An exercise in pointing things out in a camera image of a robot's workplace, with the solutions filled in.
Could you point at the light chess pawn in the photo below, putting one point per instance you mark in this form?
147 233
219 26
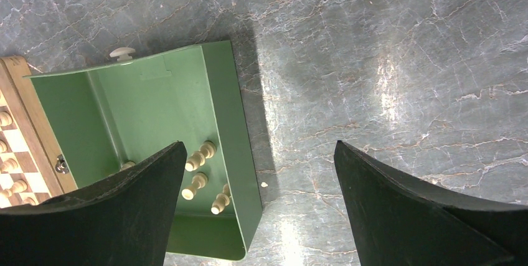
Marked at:
199 180
198 158
221 201

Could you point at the wooden chess board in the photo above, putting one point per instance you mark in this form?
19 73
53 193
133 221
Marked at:
30 139

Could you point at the light chess piece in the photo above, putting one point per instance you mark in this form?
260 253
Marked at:
17 187
3 147
5 119
9 165
29 201
127 165

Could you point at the green metal tray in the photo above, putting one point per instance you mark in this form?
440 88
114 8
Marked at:
129 109

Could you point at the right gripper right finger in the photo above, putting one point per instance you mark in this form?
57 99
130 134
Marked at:
399 219

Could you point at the light chess piece on board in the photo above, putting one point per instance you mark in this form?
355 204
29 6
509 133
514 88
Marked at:
3 147
9 165
29 201
17 187

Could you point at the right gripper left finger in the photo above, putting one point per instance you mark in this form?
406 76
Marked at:
124 219

